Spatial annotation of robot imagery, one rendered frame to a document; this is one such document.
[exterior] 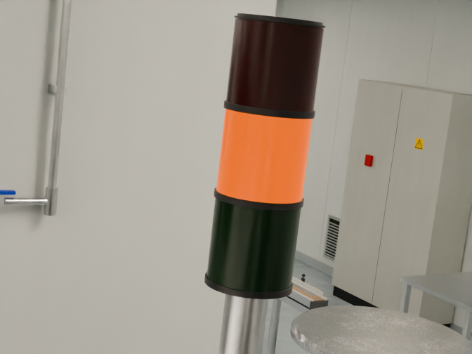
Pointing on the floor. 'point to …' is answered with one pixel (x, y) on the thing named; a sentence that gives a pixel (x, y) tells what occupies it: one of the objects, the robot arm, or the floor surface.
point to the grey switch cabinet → (404, 196)
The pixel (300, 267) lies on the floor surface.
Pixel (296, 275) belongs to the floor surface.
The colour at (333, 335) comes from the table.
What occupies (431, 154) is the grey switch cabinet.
